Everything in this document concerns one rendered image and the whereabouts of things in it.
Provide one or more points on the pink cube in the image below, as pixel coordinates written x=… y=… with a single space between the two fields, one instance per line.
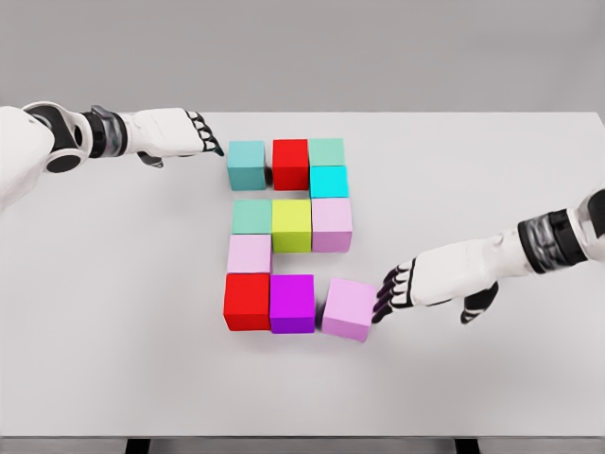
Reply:
x=348 y=308
x=249 y=254
x=332 y=224

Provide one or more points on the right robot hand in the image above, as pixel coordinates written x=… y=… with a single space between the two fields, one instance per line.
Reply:
x=439 y=279

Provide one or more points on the mint green cube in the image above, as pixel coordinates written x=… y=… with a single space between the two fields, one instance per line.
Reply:
x=326 y=151
x=252 y=216

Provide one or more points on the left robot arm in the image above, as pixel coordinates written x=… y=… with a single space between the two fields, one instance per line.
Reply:
x=57 y=142

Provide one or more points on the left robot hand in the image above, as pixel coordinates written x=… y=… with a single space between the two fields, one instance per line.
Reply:
x=170 y=130

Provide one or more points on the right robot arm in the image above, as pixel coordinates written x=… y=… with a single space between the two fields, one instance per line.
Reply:
x=553 y=241

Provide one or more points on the yellow-green cube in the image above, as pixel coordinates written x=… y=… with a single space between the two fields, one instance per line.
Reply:
x=291 y=224

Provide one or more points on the cyan cube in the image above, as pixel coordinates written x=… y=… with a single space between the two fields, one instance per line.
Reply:
x=329 y=182

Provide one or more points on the teal cube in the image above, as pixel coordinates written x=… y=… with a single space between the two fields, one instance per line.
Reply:
x=246 y=165

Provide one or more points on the red cube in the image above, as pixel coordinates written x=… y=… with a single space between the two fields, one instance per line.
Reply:
x=246 y=301
x=290 y=163

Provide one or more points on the purple cube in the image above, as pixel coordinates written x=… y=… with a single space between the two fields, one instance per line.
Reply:
x=292 y=303

